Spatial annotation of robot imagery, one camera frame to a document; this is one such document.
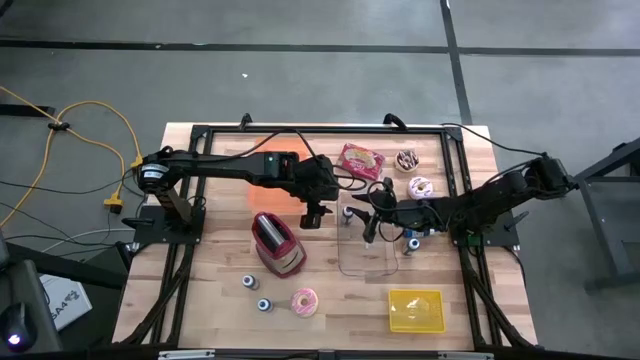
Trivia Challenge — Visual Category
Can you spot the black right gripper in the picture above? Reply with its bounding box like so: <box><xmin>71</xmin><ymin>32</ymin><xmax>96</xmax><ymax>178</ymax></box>
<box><xmin>351</xmin><ymin>197</ymin><xmax>441</xmax><ymax>232</ymax></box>

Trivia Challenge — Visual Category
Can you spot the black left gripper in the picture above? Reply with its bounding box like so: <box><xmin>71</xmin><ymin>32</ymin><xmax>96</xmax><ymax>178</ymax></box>
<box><xmin>292</xmin><ymin>153</ymin><xmax>342</xmax><ymax>230</ymax></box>

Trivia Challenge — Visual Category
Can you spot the lavender frosted donut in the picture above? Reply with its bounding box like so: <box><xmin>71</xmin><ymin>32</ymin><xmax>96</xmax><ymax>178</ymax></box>
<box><xmin>406</xmin><ymin>175</ymin><xmax>435</xmax><ymax>201</ymax></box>

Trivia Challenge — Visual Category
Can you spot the red popcorn packet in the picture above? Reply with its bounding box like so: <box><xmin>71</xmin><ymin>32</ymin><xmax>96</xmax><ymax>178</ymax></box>
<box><xmin>336</xmin><ymin>142</ymin><xmax>387</xmax><ymax>181</ymax></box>

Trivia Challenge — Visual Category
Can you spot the chocolate frosted donut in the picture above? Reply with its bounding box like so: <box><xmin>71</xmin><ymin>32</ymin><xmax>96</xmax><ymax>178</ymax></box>
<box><xmin>393</xmin><ymin>148</ymin><xmax>421</xmax><ymax>174</ymax></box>

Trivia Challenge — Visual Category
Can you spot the pink sprinkled donut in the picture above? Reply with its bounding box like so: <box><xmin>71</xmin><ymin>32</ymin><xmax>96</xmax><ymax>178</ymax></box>
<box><xmin>289</xmin><ymin>287</ymin><xmax>320</xmax><ymax>319</ymax></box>

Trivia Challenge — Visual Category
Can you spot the yellow plastic basket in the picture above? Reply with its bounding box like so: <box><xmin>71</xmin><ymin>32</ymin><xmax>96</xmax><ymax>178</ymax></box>
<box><xmin>387</xmin><ymin>288</ymin><xmax>447</xmax><ymax>335</ymax></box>

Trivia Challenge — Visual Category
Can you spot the clear plastic bin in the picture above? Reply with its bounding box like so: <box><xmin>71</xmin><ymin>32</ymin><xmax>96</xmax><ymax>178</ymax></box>
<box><xmin>336</xmin><ymin>192</ymin><xmax>400</xmax><ymax>279</ymax></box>

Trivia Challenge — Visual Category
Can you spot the dark metal stand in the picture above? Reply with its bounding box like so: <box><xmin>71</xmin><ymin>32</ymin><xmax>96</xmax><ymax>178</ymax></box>
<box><xmin>573</xmin><ymin>135</ymin><xmax>640</xmax><ymax>294</ymax></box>

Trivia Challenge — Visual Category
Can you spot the white printed box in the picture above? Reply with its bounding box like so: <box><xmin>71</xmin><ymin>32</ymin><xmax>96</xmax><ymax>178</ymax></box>
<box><xmin>38</xmin><ymin>273</ymin><xmax>94</xmax><ymax>332</ymax></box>

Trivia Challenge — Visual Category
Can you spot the dark grey desk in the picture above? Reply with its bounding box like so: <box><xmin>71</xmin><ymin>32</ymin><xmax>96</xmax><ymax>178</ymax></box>
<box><xmin>0</xmin><ymin>234</ymin><xmax>129</xmax><ymax>354</ymax></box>

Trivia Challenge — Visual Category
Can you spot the black stand foot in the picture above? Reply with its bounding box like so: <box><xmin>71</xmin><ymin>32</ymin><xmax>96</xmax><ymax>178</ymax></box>
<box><xmin>0</xmin><ymin>103</ymin><xmax>56</xmax><ymax>118</ymax></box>

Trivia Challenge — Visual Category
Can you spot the black computer mouse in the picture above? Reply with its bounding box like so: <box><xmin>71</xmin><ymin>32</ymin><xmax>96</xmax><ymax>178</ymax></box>
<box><xmin>0</xmin><ymin>302</ymin><xmax>39</xmax><ymax>354</ymax></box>

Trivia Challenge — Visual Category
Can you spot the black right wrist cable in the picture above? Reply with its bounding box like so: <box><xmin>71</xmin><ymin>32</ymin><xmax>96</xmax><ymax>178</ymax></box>
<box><xmin>367</xmin><ymin>177</ymin><xmax>401</xmax><ymax>214</ymax></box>

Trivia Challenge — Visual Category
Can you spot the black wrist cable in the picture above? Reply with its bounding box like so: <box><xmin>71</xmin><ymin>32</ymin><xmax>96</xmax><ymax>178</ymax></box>
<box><xmin>367</xmin><ymin>177</ymin><xmax>401</xmax><ymax>214</ymax></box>
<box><xmin>199</xmin><ymin>127</ymin><xmax>371</xmax><ymax>194</ymax></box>

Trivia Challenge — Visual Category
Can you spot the red-handled steel box grater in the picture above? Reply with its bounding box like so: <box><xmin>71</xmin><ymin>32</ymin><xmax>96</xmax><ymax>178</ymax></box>
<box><xmin>250</xmin><ymin>210</ymin><xmax>308</xmax><ymax>279</ymax></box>

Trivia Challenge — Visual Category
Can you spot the black aluminium table frame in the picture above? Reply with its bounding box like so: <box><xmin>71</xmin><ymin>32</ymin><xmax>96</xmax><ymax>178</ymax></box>
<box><xmin>112</xmin><ymin>123</ymin><xmax>539</xmax><ymax>351</ymax></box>

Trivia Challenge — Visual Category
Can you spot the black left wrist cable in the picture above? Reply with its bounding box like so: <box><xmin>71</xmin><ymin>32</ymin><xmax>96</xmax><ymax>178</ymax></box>
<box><xmin>199</xmin><ymin>127</ymin><xmax>371</xmax><ymax>194</ymax></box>

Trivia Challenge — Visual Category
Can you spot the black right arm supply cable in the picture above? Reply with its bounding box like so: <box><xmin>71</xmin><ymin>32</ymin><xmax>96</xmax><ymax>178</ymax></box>
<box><xmin>439</xmin><ymin>122</ymin><xmax>539</xmax><ymax>160</ymax></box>

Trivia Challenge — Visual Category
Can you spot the silver bracket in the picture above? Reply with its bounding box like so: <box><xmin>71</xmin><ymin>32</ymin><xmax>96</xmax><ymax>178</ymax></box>
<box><xmin>437</xmin><ymin>351</ymin><xmax>494</xmax><ymax>360</ymax></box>
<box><xmin>158</xmin><ymin>349</ymin><xmax>216</xmax><ymax>360</ymax></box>

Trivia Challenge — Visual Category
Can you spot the thin white cable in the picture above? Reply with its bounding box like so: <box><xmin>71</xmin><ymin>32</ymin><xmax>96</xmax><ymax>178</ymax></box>
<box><xmin>39</xmin><ymin>227</ymin><xmax>136</xmax><ymax>253</ymax></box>

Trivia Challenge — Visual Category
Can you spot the yellow extension cable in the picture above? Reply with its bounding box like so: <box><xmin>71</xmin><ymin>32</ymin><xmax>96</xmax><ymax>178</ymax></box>
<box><xmin>0</xmin><ymin>84</ymin><xmax>146</xmax><ymax>229</ymax></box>

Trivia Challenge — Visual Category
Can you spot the thin black cable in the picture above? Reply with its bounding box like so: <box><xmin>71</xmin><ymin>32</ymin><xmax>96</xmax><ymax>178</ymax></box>
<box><xmin>0</xmin><ymin>169</ymin><xmax>144</xmax><ymax>246</ymax></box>

